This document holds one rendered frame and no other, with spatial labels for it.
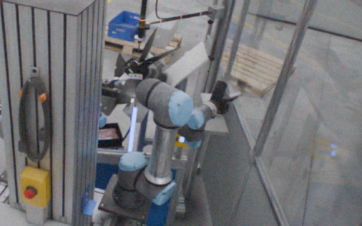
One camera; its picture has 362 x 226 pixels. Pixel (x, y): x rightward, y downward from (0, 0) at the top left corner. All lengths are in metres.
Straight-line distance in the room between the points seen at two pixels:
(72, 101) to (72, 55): 0.15
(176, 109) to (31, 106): 0.49
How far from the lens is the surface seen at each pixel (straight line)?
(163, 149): 1.46
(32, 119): 1.21
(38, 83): 1.10
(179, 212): 3.11
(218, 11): 2.62
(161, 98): 1.34
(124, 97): 2.25
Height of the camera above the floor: 2.38
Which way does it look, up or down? 31 degrees down
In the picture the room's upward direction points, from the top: 6 degrees clockwise
